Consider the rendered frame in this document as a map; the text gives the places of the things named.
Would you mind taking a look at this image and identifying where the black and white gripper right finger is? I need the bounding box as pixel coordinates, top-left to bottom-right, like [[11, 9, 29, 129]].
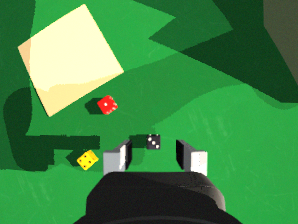
[[176, 140, 207, 176]]

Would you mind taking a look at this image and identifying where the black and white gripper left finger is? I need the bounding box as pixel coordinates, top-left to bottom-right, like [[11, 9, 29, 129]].
[[103, 140, 132, 176]]

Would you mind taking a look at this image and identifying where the black die with white pips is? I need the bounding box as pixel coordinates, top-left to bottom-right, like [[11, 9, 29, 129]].
[[147, 135, 161, 150]]

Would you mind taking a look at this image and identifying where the cream square mat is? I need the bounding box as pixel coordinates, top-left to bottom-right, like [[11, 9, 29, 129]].
[[18, 4, 123, 116]]

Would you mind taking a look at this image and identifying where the yellow die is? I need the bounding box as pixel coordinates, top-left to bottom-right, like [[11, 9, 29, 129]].
[[77, 150, 98, 170]]

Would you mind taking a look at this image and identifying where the red die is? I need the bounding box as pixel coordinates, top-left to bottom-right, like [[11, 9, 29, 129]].
[[97, 96, 117, 114]]

